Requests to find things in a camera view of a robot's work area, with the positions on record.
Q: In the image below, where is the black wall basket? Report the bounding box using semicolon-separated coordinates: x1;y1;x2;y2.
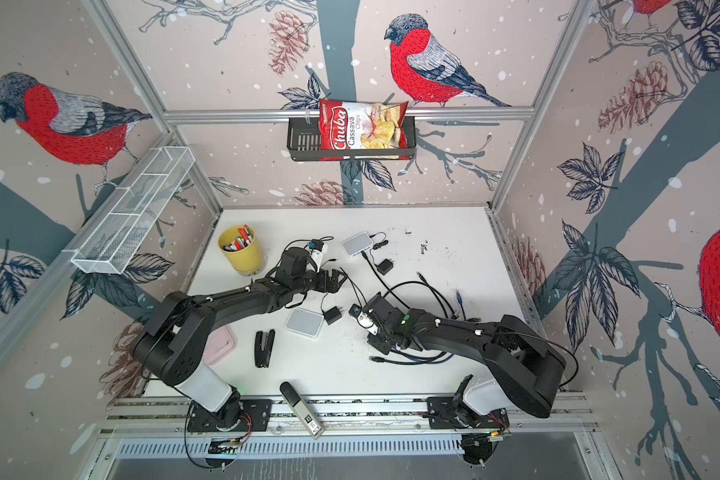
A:
286;116;417;162

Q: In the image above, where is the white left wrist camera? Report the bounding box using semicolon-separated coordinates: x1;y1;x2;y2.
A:
307;238;326;272

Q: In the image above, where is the white network switch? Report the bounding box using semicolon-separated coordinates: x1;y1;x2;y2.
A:
342;232;374;257
285;308;325;338

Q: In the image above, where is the blue ethernet cable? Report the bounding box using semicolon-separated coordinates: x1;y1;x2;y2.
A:
395;290;466;366

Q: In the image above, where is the white wire mesh shelf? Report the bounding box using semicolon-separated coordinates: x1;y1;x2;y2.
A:
71;146;195;274

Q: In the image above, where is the black grey remote device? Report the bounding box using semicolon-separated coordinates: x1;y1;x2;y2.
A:
279;381;325;440

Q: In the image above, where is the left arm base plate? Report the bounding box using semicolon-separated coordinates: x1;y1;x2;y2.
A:
186;397;273;433

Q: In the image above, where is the red cassava chips bag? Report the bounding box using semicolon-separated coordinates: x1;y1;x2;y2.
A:
319;99;408;149

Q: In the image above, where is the black ethernet cable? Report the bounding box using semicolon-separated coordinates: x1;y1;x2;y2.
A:
368;272;466;367

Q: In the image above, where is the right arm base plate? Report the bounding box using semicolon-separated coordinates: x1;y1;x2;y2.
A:
422;396;510;431

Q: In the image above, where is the yellow cup with pens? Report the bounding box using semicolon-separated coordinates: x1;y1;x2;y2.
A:
218;225;266;276

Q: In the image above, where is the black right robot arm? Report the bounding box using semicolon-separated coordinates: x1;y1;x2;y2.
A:
350;294;566;418

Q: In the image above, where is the black stapler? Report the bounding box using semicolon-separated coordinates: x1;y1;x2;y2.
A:
254;329;276;368

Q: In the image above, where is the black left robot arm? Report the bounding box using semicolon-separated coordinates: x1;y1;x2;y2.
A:
132;247;348;429

